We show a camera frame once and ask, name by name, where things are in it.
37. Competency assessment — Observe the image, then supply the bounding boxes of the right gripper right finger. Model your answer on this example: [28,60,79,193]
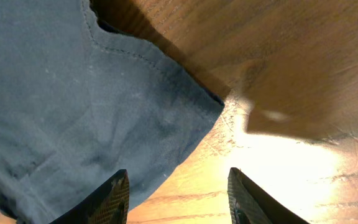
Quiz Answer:
[227,167,308,224]

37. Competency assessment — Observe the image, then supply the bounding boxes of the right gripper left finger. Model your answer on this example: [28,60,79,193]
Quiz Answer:
[50,169,129,224]

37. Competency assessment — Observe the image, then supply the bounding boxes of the navy shorts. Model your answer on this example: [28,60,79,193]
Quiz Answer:
[0,0,224,223]

